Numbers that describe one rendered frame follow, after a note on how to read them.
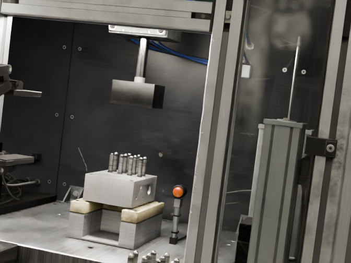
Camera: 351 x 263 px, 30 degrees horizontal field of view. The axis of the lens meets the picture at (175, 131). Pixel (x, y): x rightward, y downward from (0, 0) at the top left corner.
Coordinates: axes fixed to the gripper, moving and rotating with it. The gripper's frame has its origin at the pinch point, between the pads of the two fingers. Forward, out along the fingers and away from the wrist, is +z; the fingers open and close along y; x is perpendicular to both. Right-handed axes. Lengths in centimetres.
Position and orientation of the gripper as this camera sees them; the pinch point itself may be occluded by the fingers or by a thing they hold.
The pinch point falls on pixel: (18, 126)
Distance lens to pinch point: 87.5
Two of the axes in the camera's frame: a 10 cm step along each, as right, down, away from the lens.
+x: -9.5, -1.3, 2.9
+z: 3.0, -0.1, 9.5
